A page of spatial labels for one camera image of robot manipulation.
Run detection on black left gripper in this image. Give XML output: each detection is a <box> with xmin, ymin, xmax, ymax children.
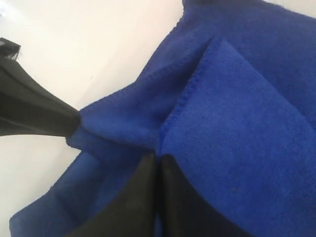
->
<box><xmin>0</xmin><ymin>38</ymin><xmax>80</xmax><ymax>137</ymax></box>

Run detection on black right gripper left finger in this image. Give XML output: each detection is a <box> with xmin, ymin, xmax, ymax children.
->
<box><xmin>67</xmin><ymin>154</ymin><xmax>158</xmax><ymax>237</ymax></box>

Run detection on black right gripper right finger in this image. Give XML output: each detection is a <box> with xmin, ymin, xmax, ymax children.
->
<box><xmin>158</xmin><ymin>155</ymin><xmax>244</xmax><ymax>237</ymax></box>

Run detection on blue towel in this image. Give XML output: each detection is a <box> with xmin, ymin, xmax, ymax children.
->
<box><xmin>9</xmin><ymin>0</ymin><xmax>316</xmax><ymax>237</ymax></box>

